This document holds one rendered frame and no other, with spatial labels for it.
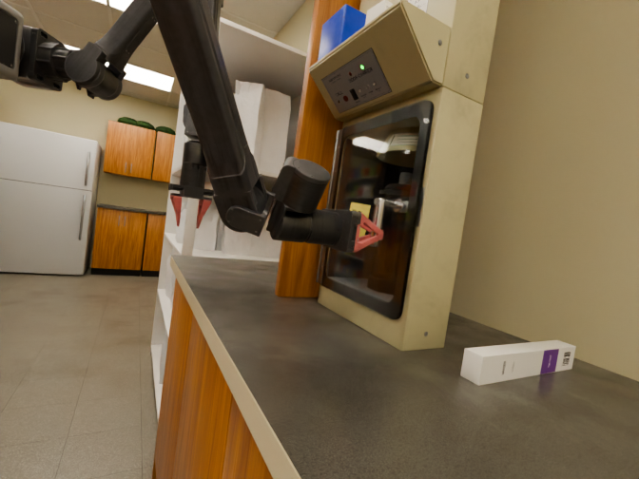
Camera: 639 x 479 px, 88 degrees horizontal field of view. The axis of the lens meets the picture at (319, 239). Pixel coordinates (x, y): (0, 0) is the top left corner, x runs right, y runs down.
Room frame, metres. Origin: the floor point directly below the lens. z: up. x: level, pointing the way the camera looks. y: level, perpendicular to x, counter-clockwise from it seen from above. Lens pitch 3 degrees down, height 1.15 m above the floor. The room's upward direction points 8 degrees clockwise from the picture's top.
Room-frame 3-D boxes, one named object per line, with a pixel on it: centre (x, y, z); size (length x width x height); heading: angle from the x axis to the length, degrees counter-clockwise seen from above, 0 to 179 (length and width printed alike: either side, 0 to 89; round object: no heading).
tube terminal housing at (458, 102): (0.79, -0.20, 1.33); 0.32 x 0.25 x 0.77; 29
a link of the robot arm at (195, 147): (0.83, 0.33, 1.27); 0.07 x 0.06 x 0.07; 90
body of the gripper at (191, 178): (0.83, 0.33, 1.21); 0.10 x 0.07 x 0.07; 119
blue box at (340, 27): (0.77, 0.00, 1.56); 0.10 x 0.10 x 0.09; 29
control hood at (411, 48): (0.70, -0.05, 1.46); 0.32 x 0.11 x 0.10; 29
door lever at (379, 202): (0.62, -0.11, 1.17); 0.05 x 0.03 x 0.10; 119
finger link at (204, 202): (0.83, 0.32, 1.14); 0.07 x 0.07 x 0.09; 29
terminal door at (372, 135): (0.72, -0.09, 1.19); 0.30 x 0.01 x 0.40; 29
